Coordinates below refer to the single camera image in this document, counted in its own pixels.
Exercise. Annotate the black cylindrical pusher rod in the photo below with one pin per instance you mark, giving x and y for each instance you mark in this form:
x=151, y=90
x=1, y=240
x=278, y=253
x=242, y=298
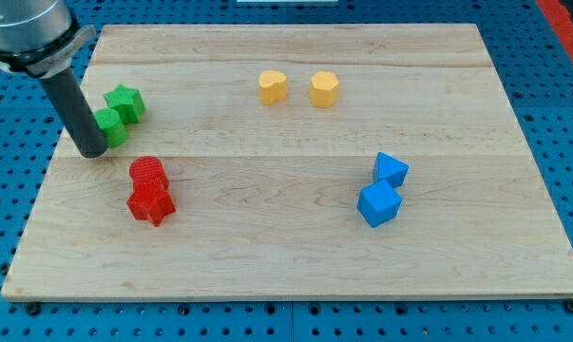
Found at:
x=70, y=103

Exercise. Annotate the green circle block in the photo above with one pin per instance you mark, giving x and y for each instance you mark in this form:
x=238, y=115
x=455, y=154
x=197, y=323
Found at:
x=111, y=125

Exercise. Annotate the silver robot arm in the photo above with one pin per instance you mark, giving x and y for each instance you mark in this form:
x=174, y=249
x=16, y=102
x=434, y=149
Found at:
x=40, y=38

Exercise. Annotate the green star block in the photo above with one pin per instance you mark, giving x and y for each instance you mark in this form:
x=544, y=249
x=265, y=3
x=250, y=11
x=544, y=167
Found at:
x=128, y=102

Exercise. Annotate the red circle block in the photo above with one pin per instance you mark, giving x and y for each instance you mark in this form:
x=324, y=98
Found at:
x=148, y=168

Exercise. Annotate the red star block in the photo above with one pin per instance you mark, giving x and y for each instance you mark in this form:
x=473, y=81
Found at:
x=150, y=201

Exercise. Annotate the yellow heart block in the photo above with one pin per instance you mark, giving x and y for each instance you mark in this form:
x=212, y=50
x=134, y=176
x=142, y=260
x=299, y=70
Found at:
x=273, y=86

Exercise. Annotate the wooden board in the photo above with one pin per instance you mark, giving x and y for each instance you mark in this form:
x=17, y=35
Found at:
x=266, y=195

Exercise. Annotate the yellow hexagon block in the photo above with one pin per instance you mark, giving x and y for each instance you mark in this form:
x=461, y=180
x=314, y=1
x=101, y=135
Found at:
x=324, y=89

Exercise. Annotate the blue triangle block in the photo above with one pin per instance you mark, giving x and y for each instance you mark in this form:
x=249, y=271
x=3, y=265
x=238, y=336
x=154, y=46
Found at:
x=389, y=169

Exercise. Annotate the blue cube block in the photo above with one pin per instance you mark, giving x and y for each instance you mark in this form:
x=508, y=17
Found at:
x=378, y=203

